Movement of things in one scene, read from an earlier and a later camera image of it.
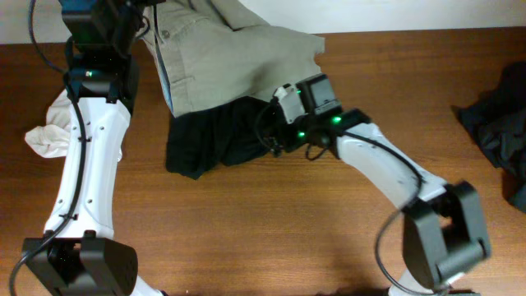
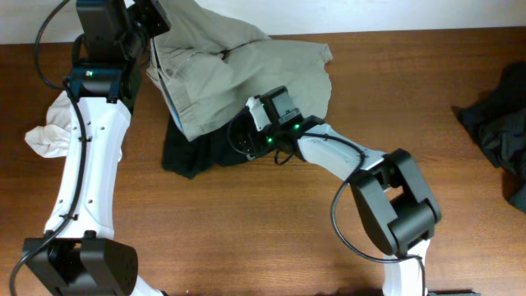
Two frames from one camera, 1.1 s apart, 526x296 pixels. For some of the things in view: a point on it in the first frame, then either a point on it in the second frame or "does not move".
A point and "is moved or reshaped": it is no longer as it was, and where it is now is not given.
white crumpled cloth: [52, 139] does not move
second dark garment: [496, 120] does not move
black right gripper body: [274, 134] → [241, 134]
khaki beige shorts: [209, 54] is moved or reshaped
